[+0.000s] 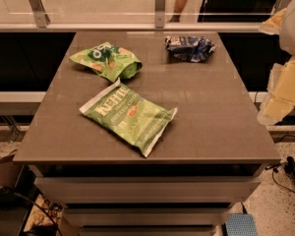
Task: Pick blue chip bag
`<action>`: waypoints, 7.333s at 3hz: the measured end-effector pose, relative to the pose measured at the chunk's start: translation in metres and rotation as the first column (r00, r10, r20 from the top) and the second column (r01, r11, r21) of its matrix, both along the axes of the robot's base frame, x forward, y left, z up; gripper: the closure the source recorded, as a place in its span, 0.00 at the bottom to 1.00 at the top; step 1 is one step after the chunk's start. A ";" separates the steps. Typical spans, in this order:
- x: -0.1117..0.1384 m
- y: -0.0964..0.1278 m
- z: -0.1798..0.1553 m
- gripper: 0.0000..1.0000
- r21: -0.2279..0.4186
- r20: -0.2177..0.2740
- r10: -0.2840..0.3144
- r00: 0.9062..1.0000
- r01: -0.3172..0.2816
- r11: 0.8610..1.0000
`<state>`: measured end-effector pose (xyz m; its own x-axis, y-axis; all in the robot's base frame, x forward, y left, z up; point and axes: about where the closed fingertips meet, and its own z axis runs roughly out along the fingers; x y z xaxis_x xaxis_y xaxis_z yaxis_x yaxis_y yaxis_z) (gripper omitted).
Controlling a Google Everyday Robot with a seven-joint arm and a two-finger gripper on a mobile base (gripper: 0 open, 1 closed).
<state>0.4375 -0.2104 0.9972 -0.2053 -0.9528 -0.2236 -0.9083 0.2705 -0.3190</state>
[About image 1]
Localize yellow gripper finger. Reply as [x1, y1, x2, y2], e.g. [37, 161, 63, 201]
[257, 57, 295, 125]
[259, 9, 286, 35]

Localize blue chip bag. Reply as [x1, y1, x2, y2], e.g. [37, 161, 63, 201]
[165, 36, 215, 63]

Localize green Kettle jalapeno chip bag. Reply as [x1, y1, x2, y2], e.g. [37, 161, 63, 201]
[80, 80, 178, 157]

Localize green crumpled snack bag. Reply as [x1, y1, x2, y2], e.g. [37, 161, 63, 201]
[70, 42, 143, 83]

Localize person legs behind glass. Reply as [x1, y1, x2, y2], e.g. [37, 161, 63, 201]
[168, 0, 201, 23]

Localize blue perforated pad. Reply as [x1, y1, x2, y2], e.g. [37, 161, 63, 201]
[225, 214, 258, 236]

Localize grey drawer cabinet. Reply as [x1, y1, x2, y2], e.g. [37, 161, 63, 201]
[15, 31, 279, 236]

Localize black device lower left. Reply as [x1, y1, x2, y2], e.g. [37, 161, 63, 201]
[0, 184, 63, 236]

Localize black cable on floor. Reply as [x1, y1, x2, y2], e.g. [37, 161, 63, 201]
[265, 162, 295, 208]

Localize middle metal railing post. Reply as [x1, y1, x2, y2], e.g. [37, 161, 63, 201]
[154, 0, 166, 29]

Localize left metal railing post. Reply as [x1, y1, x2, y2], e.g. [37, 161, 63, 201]
[29, 0, 50, 28]

